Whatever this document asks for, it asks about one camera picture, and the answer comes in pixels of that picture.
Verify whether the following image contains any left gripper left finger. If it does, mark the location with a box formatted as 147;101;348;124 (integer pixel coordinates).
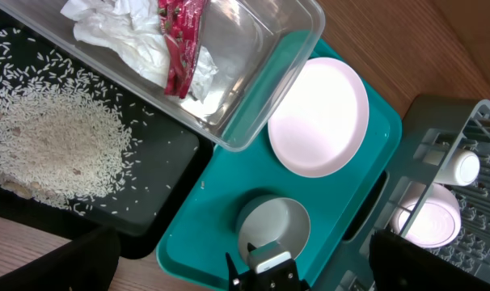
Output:
0;227;120;291

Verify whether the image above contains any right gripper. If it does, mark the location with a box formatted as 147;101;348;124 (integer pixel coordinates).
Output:
226;243;310;291

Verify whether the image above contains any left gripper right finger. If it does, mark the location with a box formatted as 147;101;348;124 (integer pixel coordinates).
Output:
369;230;490;291

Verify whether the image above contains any grey bowl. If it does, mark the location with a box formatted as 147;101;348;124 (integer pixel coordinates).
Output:
235;195;311;262

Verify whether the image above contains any pink small bowl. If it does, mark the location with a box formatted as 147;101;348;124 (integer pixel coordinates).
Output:
391;182;462;248

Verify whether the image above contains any cream paper cup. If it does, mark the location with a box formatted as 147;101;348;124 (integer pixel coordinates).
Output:
434;149;480;186

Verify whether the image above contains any pile of rice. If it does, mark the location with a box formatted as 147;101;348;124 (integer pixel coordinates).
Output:
0;27;143;215

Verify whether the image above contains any white napkin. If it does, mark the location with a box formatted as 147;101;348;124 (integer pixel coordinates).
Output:
61;0;218;102

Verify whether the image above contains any red snack wrapper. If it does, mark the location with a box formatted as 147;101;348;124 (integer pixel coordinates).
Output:
158;0;208;99

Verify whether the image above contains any grey dishwasher rack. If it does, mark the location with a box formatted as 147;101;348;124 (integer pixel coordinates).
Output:
310;95;490;290

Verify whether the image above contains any teal serving tray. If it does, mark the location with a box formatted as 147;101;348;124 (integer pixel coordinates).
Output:
156;41;402;290

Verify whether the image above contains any black plastic tray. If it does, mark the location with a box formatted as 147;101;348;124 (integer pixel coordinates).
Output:
0;11;212;259

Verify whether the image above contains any pink plate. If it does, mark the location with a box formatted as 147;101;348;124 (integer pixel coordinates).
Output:
268;57;370;178

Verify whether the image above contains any clear plastic bin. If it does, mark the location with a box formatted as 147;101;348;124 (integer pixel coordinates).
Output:
0;0;325;151

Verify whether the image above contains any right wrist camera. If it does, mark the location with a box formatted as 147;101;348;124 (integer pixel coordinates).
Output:
247;241;292;274

